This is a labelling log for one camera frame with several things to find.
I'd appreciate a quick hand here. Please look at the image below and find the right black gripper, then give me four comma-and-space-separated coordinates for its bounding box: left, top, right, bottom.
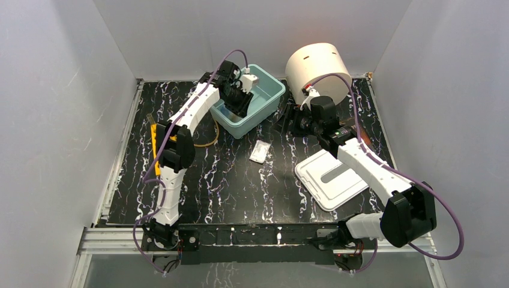
270, 103, 322, 138

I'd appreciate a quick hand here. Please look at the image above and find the glass test tube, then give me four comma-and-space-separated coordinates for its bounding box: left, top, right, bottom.
147, 114, 155, 125

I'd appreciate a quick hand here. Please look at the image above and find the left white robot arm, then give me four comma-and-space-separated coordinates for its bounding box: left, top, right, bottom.
143, 61, 259, 250

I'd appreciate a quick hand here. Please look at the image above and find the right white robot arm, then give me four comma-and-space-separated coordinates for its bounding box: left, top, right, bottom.
274, 96, 437, 248

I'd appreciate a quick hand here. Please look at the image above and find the teal plastic bin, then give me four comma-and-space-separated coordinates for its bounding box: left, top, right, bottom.
209, 64, 286, 139

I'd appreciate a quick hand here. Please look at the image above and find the clear plastic packet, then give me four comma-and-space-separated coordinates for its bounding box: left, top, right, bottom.
249, 140, 271, 164

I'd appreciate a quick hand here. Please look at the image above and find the tan rubber tube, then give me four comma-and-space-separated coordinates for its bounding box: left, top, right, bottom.
193, 121, 220, 149

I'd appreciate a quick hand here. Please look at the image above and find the dark book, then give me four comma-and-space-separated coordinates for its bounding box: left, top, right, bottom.
340, 117, 356, 130

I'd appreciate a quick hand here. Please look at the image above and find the cream cylindrical container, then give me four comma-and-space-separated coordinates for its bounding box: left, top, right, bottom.
285, 42, 353, 106

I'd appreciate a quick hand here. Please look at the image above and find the white plastic lid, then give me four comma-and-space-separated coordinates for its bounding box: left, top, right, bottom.
295, 149, 368, 212

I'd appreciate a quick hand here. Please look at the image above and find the yellow test tube rack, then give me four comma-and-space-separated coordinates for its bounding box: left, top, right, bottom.
150, 122, 176, 176

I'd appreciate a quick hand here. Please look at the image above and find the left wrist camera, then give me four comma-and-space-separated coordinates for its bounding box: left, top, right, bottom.
239, 68, 259, 94

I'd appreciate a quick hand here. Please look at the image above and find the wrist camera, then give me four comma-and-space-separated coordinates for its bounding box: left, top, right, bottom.
301, 84, 321, 110
239, 68, 259, 94

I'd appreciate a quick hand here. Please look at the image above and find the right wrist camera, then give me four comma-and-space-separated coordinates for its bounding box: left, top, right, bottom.
301, 84, 321, 110

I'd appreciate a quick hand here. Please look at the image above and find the aluminium frame rail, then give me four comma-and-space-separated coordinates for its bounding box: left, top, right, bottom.
77, 226, 438, 256

